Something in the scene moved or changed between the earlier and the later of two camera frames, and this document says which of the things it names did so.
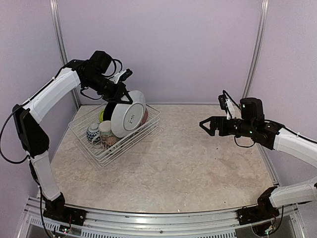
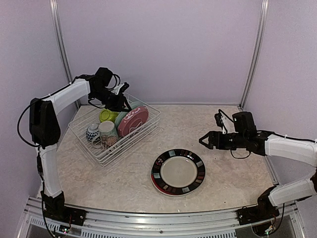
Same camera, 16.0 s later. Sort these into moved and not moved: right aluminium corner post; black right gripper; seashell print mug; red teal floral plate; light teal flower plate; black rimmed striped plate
Moved: light teal flower plate; red teal floral plate; black right gripper; black rimmed striped plate
Not moved: right aluminium corner post; seashell print mug
